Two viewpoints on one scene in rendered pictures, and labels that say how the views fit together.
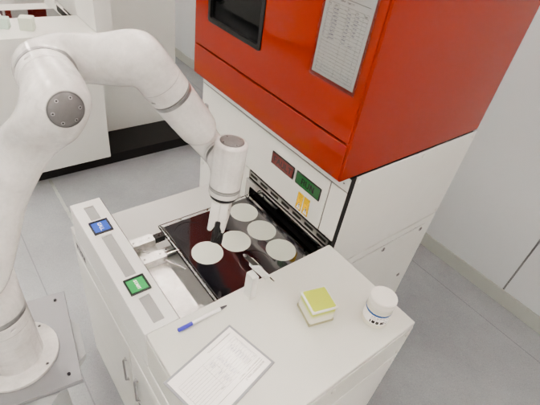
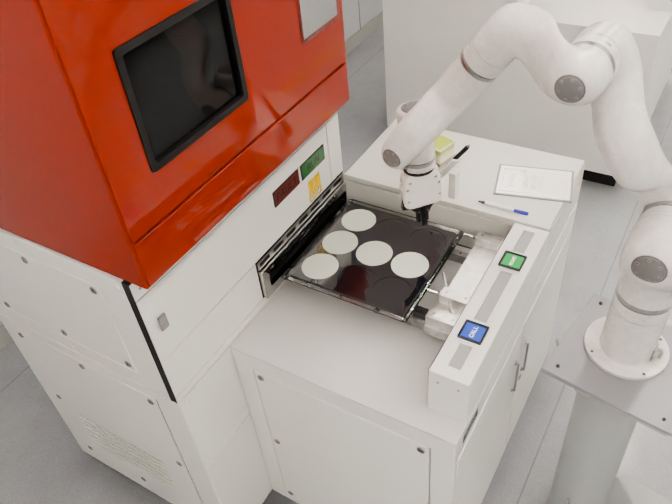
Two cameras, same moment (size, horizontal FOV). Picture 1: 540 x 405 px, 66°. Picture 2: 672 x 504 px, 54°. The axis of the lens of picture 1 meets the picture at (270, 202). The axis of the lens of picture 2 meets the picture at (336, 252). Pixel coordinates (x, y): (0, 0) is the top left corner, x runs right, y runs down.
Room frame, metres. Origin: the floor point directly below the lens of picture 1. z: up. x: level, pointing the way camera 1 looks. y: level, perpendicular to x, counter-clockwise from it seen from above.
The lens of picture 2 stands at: (1.35, 1.38, 2.10)
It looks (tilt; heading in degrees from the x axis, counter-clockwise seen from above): 42 degrees down; 259
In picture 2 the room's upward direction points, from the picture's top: 7 degrees counter-clockwise
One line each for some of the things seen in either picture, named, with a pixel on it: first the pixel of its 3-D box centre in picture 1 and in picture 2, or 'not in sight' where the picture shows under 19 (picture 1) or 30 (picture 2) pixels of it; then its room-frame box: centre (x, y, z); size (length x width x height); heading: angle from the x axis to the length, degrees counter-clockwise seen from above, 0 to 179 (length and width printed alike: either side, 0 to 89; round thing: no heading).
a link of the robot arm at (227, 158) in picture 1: (227, 162); (415, 132); (0.88, 0.12, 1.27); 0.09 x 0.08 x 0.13; 39
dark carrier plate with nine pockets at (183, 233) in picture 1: (235, 241); (374, 253); (0.99, 0.09, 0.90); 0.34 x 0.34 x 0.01; 44
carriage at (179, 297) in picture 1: (164, 283); (467, 287); (0.79, 0.27, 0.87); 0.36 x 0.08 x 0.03; 44
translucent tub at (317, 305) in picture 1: (317, 306); (438, 150); (0.70, -0.17, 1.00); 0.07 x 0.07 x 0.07; 29
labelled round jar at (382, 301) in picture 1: (378, 307); not in sight; (0.72, -0.33, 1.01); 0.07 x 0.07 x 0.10
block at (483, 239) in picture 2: (192, 317); (490, 241); (0.67, 0.15, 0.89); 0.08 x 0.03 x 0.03; 134
